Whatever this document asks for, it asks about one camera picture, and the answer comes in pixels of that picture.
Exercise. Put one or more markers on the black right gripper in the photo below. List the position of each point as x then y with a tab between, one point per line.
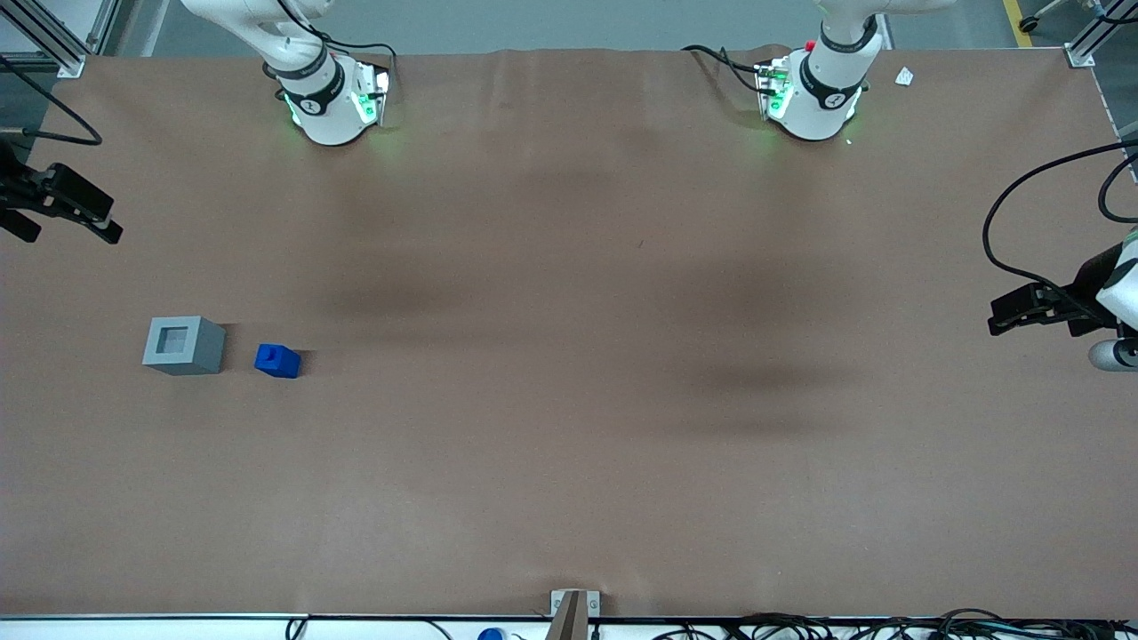
18	190

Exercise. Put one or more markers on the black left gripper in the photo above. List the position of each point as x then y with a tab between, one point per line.
1085	286

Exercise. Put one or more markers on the blue plastic part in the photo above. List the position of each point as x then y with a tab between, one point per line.
276	361

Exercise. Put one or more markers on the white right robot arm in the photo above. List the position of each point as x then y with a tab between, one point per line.
333	116

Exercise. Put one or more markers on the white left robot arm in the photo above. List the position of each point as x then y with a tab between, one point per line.
822	107

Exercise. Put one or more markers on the gray square base block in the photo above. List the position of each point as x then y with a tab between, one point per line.
206	351

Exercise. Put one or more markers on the white paper scrap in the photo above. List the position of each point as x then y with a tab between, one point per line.
904	77

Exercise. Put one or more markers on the brown table mat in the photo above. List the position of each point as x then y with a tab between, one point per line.
569	400

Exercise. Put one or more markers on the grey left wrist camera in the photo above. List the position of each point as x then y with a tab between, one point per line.
1107	356

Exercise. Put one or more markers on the aluminium frame post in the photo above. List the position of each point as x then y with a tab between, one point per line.
53	40
1089	40

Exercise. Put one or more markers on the metal mounting bracket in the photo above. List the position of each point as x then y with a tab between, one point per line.
558	600

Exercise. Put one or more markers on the brown camera mount post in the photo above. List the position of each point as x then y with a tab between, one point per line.
569	622

